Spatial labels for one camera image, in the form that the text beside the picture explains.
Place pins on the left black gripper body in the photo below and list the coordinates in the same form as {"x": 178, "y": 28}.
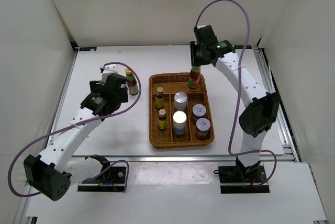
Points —
{"x": 95, "y": 86}

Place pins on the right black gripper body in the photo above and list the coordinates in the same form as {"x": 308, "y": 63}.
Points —
{"x": 197, "y": 58}

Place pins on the red label sauce bottle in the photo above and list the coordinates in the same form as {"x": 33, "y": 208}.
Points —
{"x": 194, "y": 76}

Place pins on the green label sauce bottle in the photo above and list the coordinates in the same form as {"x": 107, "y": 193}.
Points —
{"x": 132, "y": 82}

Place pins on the small yellow cork bottle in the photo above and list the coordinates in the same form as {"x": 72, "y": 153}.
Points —
{"x": 159, "y": 99}

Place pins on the small brown cork bottle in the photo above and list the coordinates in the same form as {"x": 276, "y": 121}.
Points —
{"x": 162, "y": 125}

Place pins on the brown jar white lid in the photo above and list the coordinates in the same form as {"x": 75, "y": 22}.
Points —
{"x": 198, "y": 111}
{"x": 202, "y": 128}

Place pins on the silver lid blue can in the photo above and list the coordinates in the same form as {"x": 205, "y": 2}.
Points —
{"x": 179, "y": 122}

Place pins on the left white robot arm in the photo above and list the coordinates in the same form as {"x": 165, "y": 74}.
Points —
{"x": 50, "y": 172}

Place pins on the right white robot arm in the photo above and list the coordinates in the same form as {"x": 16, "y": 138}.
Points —
{"x": 261, "y": 106}

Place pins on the right blue table label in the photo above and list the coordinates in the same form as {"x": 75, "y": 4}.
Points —
{"x": 241, "y": 47}

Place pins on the blue table label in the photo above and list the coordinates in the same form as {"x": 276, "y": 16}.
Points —
{"x": 241, "y": 47}
{"x": 87, "y": 49}

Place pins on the left blue table label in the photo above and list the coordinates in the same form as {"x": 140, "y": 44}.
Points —
{"x": 87, "y": 49}

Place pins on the woven wicker divided basket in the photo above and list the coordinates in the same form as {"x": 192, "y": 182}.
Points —
{"x": 171, "y": 84}

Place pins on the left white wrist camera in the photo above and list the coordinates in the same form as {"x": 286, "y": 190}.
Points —
{"x": 107, "y": 70}

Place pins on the front aluminium rail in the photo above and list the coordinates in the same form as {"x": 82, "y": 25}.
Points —
{"x": 215, "y": 158}

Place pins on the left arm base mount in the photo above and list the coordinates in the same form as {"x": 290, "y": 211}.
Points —
{"x": 114, "y": 179}

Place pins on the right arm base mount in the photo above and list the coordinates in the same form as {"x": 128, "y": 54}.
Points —
{"x": 232, "y": 180}

